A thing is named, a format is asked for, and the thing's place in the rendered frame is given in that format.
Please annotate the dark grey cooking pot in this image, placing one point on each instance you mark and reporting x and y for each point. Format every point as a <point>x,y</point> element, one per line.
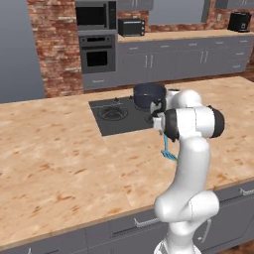
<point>149,96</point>

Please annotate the grey drawer front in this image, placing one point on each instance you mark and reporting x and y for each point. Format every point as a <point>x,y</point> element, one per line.
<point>124,226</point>
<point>231,191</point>
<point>49,243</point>

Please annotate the black microwave oven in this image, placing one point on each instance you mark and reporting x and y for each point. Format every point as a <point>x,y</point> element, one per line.
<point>96,15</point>

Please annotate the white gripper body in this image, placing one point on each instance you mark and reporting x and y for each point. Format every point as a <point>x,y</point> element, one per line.
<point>158,124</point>

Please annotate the black toaster oven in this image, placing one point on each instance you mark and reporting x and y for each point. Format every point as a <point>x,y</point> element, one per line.
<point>131,27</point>

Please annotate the grey base cupboard run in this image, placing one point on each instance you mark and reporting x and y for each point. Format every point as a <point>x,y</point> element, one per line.
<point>185,59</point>

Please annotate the grey cupboard door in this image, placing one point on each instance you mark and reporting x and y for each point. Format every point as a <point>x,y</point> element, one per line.
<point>132,243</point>
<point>231,221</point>

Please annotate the blue spatula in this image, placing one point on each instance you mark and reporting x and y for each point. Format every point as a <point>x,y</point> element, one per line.
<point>168,152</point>

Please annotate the grey built-in oven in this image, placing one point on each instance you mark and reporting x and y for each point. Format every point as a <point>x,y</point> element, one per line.
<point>97,54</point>

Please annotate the grey wall cupboard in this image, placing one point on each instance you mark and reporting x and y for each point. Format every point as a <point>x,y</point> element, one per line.
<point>234,3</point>
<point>135,4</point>

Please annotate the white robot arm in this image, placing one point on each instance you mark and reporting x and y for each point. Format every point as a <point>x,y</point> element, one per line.
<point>193,165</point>

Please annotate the dark grey hob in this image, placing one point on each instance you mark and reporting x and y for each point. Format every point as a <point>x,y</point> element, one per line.
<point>112,114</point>

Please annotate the black coffee machine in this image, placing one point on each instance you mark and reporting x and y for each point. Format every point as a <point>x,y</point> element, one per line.
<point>239,21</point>

